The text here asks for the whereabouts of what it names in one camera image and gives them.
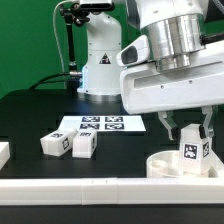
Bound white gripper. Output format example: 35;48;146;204
120;41;224;140

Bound white round stool seat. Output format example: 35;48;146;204
146;150;218;178

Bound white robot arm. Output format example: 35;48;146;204
79;0;224;138

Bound white marker sheet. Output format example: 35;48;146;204
59;115;145;132

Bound black cables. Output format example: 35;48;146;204
29;73;81;90

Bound black camera stand pole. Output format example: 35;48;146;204
60;3;89;92

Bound white front border rail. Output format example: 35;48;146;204
0;178;224;205

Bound white cable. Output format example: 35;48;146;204
52;0;74;73

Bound white left border rail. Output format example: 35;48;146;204
0;142;10;170

